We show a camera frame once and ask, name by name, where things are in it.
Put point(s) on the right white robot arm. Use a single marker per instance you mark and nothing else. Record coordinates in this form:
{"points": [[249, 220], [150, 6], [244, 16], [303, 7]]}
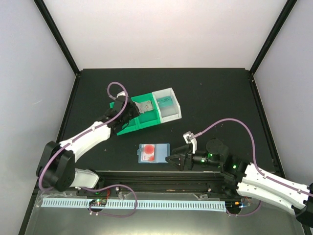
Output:
{"points": [[245, 179]]}

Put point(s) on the left green bin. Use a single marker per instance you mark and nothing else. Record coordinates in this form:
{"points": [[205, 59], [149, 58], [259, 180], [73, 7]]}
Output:
{"points": [[123, 127]]}

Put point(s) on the blue card holder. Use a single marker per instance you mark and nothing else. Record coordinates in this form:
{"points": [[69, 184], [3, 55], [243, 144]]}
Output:
{"points": [[162, 150]]}

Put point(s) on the controller board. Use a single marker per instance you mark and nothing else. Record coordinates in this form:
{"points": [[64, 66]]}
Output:
{"points": [[98, 202], [236, 204]]}

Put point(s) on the left controller board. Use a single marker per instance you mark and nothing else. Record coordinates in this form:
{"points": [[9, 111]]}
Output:
{"points": [[98, 202]]}

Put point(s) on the green bin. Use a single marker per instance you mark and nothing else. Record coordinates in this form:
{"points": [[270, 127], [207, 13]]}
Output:
{"points": [[123, 127], [148, 118]]}

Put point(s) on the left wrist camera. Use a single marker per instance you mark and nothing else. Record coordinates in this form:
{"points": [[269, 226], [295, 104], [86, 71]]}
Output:
{"points": [[123, 93]]}

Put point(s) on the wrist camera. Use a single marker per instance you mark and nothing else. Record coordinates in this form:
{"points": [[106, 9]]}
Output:
{"points": [[123, 93], [190, 139]]}

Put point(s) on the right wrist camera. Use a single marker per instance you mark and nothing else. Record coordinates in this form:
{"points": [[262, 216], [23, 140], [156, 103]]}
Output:
{"points": [[190, 139]]}

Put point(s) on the right controller board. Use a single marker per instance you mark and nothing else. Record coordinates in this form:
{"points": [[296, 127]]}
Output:
{"points": [[236, 204]]}

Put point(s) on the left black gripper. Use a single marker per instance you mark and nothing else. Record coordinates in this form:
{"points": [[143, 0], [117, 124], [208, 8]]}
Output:
{"points": [[136, 112]]}

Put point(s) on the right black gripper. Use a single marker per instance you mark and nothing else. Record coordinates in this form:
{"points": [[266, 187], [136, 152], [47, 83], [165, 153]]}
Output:
{"points": [[183, 157]]}

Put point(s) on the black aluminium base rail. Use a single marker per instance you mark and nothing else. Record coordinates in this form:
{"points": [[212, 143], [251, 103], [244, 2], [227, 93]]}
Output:
{"points": [[209, 183]]}

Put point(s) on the black frame post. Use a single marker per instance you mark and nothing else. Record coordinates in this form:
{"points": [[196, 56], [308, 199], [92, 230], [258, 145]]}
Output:
{"points": [[45, 13], [285, 12]]}

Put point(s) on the left black frame post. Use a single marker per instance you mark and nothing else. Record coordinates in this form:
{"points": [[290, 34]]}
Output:
{"points": [[45, 13]]}

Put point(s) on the white translucent bin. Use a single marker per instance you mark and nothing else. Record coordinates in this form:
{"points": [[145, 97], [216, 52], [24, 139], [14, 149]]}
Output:
{"points": [[170, 113]]}

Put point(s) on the teal VIP card stack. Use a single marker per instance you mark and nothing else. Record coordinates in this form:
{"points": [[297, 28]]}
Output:
{"points": [[165, 102]]}

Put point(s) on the middle green bin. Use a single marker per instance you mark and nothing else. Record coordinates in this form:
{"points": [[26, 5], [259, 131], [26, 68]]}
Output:
{"points": [[148, 118]]}

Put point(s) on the light blue slotted cable duct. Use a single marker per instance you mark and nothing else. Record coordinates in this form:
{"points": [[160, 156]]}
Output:
{"points": [[79, 203]]}

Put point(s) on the red circle card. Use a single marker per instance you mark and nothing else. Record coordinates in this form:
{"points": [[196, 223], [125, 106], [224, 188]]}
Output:
{"points": [[148, 153]]}

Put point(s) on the white floral VIP card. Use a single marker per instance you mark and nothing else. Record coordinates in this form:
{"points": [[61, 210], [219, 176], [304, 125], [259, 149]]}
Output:
{"points": [[144, 102]]}

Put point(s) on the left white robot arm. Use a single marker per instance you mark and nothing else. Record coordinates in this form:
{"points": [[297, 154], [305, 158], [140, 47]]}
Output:
{"points": [[57, 166]]}

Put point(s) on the right black frame post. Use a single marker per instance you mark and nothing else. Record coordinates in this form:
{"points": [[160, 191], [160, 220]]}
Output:
{"points": [[285, 12]]}

